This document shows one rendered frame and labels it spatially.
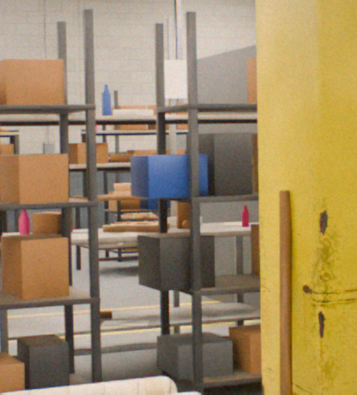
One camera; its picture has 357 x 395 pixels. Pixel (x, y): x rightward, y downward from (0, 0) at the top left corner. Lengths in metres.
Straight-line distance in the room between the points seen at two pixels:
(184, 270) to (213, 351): 0.52
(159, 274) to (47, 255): 0.64
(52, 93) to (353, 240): 3.93
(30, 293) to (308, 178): 3.94
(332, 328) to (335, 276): 0.10
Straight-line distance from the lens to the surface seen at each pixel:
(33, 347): 5.90
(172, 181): 5.97
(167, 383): 1.14
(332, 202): 2.01
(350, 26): 2.04
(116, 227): 7.17
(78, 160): 6.73
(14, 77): 5.77
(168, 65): 7.90
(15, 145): 12.15
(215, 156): 6.10
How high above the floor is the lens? 1.45
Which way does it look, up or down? 3 degrees down
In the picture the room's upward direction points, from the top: 1 degrees counter-clockwise
